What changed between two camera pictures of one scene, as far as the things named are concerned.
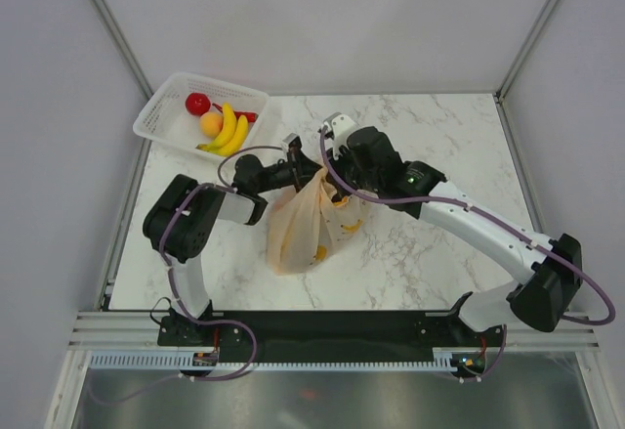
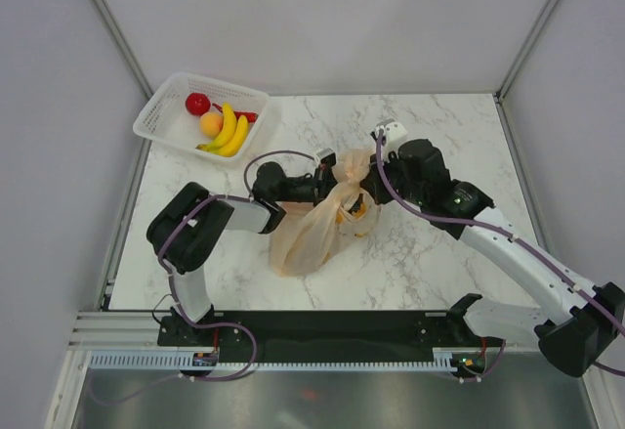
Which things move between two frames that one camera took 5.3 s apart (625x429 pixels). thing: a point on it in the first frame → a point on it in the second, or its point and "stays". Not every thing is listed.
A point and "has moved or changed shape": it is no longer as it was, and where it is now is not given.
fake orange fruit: [211, 124] stays
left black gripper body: [292, 173] → [322, 185]
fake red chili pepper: [249, 115] stays
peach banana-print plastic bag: [308, 227] has moved or changed shape
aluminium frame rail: [142, 328] stays
